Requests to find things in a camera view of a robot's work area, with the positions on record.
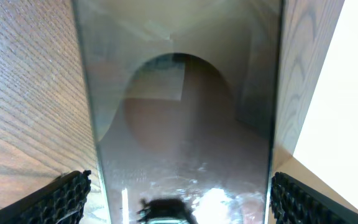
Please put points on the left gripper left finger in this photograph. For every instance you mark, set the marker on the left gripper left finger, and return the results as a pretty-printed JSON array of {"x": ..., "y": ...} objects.
[{"x": 60, "y": 202}]

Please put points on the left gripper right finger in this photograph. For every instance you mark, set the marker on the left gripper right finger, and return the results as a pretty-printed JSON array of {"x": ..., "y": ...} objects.
[{"x": 293, "y": 202}]

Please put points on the Samsung Galaxy smartphone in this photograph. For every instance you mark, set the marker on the Samsung Galaxy smartphone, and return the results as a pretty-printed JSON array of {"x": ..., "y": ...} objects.
[{"x": 182, "y": 96}]

